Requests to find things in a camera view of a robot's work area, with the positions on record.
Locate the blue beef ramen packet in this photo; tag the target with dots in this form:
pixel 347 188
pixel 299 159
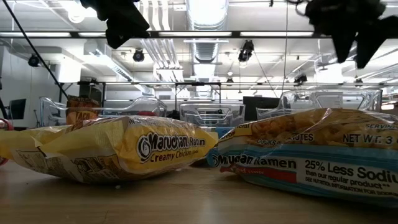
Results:
pixel 311 161

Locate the orange taco seasoning packet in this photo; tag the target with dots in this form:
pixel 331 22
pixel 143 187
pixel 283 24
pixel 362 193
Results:
pixel 81 115

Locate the large black monitor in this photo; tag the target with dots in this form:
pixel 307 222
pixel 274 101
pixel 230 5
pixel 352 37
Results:
pixel 261 107

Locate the black ceiling spotlight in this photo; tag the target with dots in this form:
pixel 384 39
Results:
pixel 138 55
pixel 245 49
pixel 33 60
pixel 300 78

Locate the black overhead frame bar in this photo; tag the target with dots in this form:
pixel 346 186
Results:
pixel 217 34

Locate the silver ceiling air duct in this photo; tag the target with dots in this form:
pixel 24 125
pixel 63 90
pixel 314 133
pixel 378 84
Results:
pixel 206 12

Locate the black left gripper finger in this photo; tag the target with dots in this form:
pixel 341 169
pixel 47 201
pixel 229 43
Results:
pixel 127 28
pixel 105 7

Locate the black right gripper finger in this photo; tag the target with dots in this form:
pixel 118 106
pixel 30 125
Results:
pixel 373 37
pixel 344 46

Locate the yellow creamy chicken ramen packet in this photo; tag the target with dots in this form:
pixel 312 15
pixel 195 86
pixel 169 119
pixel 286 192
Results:
pixel 140 146

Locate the small black monitor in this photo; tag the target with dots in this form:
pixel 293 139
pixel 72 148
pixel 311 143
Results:
pixel 18 109

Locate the black metal background frame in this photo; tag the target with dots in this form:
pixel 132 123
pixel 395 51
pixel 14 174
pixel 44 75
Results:
pixel 199 83

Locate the clear plastic bin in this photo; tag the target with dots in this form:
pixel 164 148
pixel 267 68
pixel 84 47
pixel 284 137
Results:
pixel 326 99
pixel 211 115
pixel 140 109

